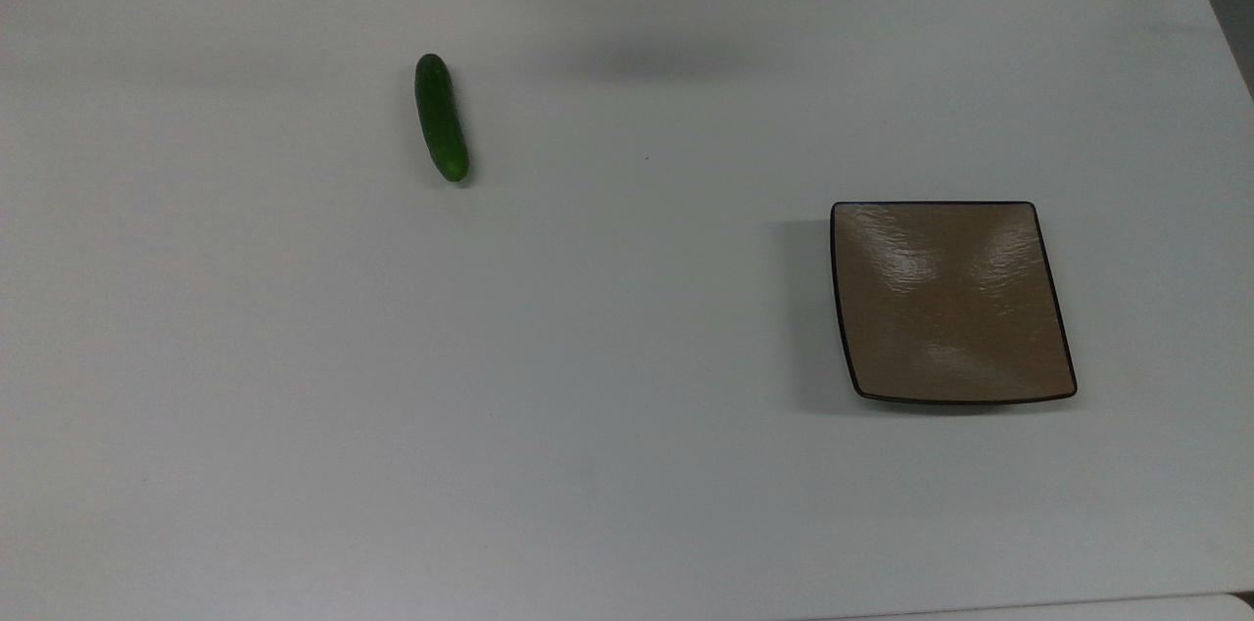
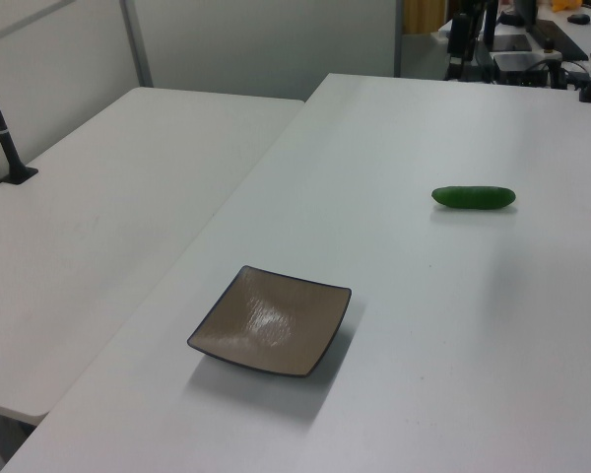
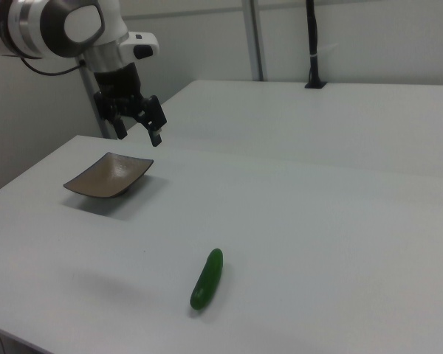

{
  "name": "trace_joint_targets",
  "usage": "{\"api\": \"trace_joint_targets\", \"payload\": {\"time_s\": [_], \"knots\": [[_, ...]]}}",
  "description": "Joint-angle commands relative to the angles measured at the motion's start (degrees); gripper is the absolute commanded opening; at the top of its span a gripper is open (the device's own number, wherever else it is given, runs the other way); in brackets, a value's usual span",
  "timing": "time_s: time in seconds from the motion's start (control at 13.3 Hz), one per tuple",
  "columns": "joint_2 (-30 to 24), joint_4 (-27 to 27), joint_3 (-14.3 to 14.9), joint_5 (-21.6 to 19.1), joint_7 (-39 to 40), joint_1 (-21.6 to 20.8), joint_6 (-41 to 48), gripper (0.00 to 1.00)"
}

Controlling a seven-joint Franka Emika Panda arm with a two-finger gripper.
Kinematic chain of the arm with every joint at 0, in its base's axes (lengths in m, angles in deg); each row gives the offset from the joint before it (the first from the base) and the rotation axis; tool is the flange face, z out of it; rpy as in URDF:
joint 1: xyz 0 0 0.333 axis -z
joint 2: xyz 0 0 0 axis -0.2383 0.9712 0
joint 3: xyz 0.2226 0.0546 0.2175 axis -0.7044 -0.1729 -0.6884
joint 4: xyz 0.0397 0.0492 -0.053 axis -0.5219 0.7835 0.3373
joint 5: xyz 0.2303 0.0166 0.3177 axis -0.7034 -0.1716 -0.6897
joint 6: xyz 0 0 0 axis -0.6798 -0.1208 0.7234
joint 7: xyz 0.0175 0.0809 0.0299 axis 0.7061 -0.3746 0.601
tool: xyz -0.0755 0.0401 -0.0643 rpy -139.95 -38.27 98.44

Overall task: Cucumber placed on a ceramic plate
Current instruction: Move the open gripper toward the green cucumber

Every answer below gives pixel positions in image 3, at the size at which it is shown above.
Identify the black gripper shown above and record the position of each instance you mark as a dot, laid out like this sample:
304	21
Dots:
117	86

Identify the green cucumber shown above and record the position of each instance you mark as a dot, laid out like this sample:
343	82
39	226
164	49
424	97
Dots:
207	278

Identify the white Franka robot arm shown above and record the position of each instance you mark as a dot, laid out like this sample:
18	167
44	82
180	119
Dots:
51	26

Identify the square brown ceramic plate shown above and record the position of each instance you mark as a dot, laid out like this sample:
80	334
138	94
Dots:
109	176

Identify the black pole with base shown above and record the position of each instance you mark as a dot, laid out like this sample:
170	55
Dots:
313	40

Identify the grey partition post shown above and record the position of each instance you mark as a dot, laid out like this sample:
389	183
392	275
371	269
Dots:
253	40
96	107

